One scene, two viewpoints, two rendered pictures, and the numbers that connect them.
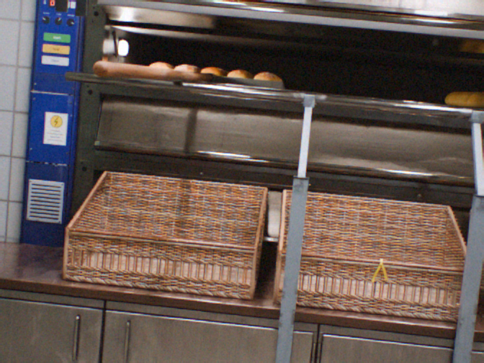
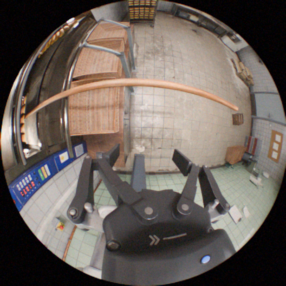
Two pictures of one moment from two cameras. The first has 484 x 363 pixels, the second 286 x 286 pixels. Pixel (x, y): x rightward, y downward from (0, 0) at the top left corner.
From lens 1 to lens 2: 233 cm
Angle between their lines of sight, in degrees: 85
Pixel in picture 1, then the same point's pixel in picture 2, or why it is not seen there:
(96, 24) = (29, 161)
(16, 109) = (63, 172)
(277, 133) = (56, 77)
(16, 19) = (44, 192)
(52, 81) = (53, 166)
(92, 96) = (50, 150)
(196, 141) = (57, 105)
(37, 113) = (62, 165)
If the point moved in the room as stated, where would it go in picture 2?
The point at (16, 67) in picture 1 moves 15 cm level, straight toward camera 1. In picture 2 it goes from (54, 181) to (61, 180)
